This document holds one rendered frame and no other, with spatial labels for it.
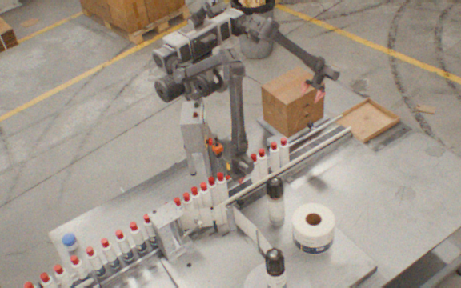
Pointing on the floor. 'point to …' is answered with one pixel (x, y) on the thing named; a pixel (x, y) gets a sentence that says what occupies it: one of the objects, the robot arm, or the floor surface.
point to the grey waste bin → (250, 50)
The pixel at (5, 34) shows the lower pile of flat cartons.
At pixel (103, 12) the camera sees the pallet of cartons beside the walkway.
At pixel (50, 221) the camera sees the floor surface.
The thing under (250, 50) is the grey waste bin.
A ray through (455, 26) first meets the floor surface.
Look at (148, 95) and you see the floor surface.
